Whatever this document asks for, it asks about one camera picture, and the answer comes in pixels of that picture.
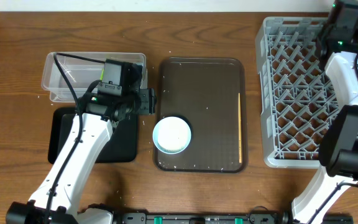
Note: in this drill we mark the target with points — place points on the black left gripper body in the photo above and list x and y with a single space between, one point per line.
143 104

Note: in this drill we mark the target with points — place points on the green yellow snack wrapper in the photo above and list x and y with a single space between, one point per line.
102 74

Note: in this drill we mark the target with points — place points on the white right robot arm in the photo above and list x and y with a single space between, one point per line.
337 44

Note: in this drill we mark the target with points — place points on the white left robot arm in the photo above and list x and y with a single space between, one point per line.
114 97

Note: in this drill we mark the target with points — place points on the grey dishwasher rack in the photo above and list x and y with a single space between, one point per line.
298 99

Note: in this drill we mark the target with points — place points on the small bowl of rice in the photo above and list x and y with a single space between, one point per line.
171 135

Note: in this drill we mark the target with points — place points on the black plastic bin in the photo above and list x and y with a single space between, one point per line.
122 147

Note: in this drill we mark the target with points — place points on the dark brown serving tray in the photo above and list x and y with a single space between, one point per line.
203 92

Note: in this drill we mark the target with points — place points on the clear plastic bin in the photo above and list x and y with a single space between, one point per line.
81 73

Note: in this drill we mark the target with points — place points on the wooden chopstick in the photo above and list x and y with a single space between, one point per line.
239 127

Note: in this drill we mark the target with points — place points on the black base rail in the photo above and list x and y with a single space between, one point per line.
142 218

